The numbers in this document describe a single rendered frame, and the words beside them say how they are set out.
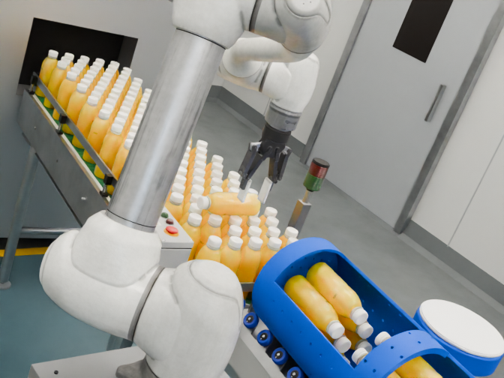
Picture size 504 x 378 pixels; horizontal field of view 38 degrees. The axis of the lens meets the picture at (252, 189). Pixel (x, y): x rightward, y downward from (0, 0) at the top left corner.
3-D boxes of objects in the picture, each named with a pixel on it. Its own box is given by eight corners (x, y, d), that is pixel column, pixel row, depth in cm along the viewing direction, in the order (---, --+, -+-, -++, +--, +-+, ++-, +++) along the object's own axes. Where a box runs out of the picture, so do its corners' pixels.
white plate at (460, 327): (427, 335, 209) (426, 338, 210) (516, 366, 211) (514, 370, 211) (415, 289, 235) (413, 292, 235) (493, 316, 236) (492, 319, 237)
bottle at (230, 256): (215, 288, 219) (235, 236, 213) (230, 301, 215) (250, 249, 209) (198, 292, 214) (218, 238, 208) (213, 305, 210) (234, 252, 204)
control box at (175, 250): (151, 273, 195) (163, 241, 192) (124, 233, 210) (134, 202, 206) (184, 272, 201) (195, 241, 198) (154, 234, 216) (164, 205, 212)
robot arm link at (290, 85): (307, 109, 197) (262, 91, 198) (328, 55, 192) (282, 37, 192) (302, 118, 187) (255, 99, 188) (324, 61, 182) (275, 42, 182)
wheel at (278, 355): (289, 354, 185) (292, 357, 187) (280, 343, 189) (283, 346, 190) (276, 366, 185) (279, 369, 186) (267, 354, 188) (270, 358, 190)
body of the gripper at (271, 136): (274, 130, 189) (262, 161, 193) (298, 133, 194) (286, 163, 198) (259, 118, 195) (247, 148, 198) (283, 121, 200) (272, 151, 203)
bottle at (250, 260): (231, 304, 215) (251, 251, 208) (219, 289, 219) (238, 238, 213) (250, 302, 219) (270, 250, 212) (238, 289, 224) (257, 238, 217)
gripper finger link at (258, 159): (274, 148, 195) (271, 147, 194) (250, 182, 197) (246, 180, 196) (266, 142, 198) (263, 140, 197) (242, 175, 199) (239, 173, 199)
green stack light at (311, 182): (309, 190, 247) (314, 178, 245) (298, 181, 252) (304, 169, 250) (323, 191, 251) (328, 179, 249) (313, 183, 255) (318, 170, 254)
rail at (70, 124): (191, 292, 203) (195, 283, 202) (31, 77, 318) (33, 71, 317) (194, 292, 204) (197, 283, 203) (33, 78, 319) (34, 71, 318)
